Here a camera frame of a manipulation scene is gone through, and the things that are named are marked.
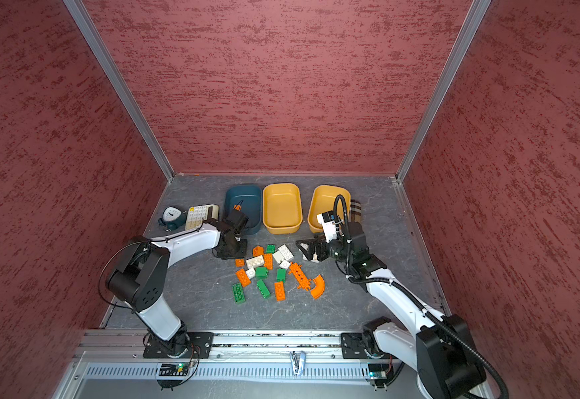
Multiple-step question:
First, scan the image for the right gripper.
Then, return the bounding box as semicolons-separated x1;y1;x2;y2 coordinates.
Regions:
296;231;353;264

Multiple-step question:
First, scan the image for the right yellow container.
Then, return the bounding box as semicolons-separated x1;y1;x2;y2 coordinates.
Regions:
308;185;352;233

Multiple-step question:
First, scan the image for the green lego cube right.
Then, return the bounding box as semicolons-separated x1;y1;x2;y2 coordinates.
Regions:
276;269;287;282

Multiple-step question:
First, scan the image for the small teal alarm clock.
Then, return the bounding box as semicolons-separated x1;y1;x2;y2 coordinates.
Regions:
158;206;188;231

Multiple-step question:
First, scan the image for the green long lego brick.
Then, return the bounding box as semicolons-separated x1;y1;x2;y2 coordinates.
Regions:
256;279;271;299

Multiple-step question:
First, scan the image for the middle yellow container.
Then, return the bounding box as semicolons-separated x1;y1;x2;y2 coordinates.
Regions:
263;183;303;235

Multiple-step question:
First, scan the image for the orange 2x4 lego bottom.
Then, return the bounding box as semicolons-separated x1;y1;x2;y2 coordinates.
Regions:
274;281;286;302

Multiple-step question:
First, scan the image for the orange upright lego brick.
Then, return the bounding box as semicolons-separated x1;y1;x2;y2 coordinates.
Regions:
263;254;273;270

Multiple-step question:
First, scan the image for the white lego block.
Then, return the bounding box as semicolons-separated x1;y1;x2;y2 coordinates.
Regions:
273;251;285;264

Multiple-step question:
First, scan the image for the aluminium front rail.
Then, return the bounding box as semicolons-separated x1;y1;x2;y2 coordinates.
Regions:
73;329;356;362

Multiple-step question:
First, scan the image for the orange long lego beam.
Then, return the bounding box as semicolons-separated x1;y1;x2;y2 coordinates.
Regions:
288;263;311;291

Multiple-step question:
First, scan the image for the plaid checkered box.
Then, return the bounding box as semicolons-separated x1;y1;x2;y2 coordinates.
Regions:
349;199;363;224

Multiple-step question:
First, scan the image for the dark teal container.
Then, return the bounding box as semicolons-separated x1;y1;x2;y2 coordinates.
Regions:
223;185;263;235

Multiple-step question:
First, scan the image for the green lego cube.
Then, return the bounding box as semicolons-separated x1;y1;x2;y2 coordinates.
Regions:
255;267;268;279
276;269;287;282

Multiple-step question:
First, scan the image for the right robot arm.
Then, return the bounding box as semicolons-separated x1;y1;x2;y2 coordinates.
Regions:
296;222;510;398

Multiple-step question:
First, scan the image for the orange curved lego piece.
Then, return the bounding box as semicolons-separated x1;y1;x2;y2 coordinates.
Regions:
310;275;326;299

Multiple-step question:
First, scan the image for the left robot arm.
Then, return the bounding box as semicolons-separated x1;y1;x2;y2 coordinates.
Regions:
105;209;248;357

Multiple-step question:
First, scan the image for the white 2x4 lego brick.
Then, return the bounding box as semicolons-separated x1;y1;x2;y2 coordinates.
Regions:
278;244;294;262

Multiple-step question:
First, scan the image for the yellow container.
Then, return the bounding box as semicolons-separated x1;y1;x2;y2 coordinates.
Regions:
263;183;303;235
308;185;352;233

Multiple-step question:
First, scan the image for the beige calculator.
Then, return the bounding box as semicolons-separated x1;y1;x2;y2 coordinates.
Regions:
185;204;219;230

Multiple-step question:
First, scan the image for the green 2x4 lego brick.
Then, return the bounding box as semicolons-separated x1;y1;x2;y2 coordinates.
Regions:
233;283;246;304

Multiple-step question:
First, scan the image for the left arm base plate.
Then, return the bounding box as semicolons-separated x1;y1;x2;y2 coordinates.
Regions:
143;332;215;359

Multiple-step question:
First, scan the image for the orange small lego brick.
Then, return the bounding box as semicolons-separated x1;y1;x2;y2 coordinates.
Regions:
253;246;264;257

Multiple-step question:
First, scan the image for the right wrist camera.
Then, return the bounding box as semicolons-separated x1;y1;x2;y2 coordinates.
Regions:
317;210;345;243

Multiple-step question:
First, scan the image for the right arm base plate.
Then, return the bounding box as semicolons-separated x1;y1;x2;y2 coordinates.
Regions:
340;332;386;360

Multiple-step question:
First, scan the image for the cream lego brick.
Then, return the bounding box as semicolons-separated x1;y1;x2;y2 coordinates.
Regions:
245;255;265;269

